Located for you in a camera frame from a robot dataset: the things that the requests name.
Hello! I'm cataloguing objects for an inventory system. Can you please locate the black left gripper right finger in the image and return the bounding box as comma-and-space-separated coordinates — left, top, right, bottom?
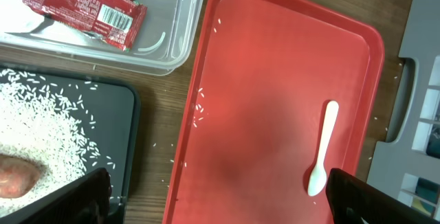
325, 168, 439, 224

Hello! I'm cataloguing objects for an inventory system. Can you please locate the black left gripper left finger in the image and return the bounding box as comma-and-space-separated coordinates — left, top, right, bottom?
20, 168, 112, 224

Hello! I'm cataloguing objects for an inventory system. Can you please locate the white plastic spoon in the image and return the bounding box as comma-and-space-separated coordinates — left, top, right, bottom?
307, 100, 339, 197

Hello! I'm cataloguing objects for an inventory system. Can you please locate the orange carrot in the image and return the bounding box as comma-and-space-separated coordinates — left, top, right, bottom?
1, 155, 41, 199

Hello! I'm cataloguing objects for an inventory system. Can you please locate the pile of white rice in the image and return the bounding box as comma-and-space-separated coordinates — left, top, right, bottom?
1, 68, 116, 217

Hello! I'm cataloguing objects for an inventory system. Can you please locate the white paper napkin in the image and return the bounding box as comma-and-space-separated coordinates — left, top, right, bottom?
0, 0, 128, 36

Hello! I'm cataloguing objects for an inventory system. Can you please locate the grey dishwasher rack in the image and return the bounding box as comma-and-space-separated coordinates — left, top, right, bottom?
367, 0, 439, 220

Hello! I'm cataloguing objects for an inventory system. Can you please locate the black waste tray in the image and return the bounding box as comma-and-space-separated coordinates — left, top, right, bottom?
1, 63, 140, 223

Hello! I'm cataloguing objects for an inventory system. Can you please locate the clear plastic waste bin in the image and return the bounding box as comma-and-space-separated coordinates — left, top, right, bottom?
1, 0, 203, 76

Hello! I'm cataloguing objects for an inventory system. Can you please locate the red plastic tray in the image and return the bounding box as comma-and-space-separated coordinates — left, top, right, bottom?
164, 0, 384, 224

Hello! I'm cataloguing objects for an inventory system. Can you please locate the red snack wrapper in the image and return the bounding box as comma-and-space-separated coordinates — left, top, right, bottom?
23, 0, 147, 51

